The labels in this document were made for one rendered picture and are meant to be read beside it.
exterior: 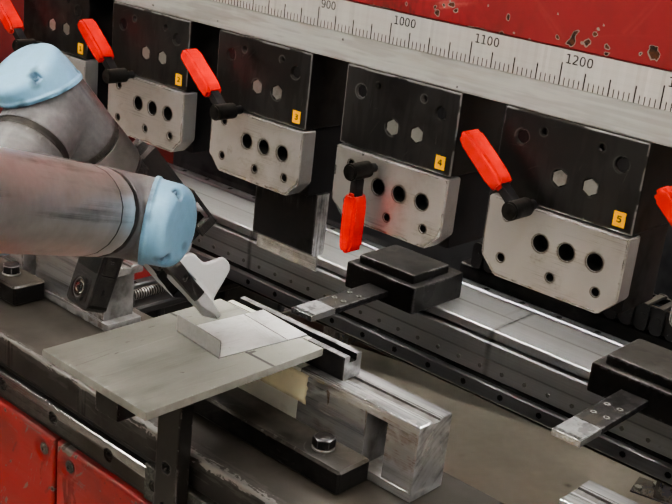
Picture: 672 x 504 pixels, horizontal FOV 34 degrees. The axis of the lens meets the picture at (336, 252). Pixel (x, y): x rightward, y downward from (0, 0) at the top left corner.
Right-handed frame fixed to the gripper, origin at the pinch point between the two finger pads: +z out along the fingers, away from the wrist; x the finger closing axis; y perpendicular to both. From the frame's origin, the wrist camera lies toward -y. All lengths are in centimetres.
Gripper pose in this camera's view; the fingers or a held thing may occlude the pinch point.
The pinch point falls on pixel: (192, 305)
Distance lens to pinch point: 126.3
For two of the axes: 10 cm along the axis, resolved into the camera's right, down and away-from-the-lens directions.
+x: -6.5, -3.3, 6.8
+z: 4.0, 6.1, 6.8
